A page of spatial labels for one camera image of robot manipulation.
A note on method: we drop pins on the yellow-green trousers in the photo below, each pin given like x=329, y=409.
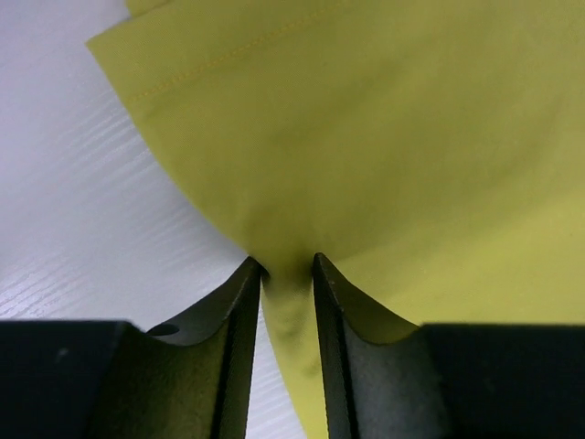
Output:
x=432, y=150

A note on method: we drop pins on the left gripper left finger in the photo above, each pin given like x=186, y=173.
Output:
x=188, y=377

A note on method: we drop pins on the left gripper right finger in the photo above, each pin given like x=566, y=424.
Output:
x=385, y=377

